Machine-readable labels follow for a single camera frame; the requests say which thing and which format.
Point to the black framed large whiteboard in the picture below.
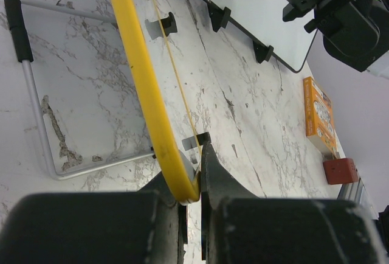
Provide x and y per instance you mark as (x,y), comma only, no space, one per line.
(261,20)

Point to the yellow framed small whiteboard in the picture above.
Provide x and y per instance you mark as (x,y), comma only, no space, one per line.
(185,188)

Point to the orange product card package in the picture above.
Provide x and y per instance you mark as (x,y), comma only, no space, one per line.
(320,128)

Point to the aluminium frame rail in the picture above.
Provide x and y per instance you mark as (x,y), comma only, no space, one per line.
(357,193)

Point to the small brown box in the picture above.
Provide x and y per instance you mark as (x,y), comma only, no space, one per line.
(340,171)

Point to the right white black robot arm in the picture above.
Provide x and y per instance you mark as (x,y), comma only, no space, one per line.
(355,32)

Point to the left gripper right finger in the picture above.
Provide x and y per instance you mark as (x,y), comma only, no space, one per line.
(240,227)

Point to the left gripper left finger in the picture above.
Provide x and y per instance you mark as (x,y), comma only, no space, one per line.
(145,226)

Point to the grey wire whiteboard stand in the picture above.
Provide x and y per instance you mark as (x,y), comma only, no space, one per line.
(21,43)

